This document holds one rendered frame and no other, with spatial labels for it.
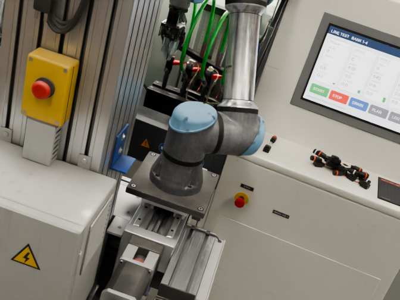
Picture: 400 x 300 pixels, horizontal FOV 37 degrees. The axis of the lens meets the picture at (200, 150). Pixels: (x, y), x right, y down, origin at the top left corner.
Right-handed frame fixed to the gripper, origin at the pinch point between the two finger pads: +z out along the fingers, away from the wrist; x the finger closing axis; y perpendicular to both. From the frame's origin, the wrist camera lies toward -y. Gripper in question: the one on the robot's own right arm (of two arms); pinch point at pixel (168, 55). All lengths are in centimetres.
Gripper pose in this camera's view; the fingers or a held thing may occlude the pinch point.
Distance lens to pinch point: 226.1
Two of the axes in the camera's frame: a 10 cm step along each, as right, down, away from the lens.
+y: -2.9, 4.1, -8.7
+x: 9.2, 3.6, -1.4
